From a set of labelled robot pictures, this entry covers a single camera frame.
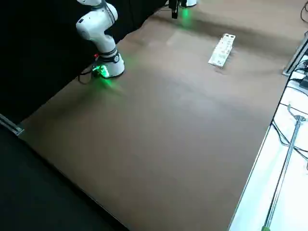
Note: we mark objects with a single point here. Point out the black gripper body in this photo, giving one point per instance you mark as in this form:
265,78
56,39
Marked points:
174,3

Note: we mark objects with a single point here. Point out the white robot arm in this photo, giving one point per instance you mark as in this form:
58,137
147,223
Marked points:
191,2
96,26

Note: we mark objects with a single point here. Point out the white test tube rack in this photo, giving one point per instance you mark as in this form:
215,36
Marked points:
221,51

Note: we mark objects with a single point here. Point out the long metal rod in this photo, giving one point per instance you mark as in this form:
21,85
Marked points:
287,158

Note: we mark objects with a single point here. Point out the aluminium frame post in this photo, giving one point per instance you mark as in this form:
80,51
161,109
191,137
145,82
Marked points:
296,56
10,125

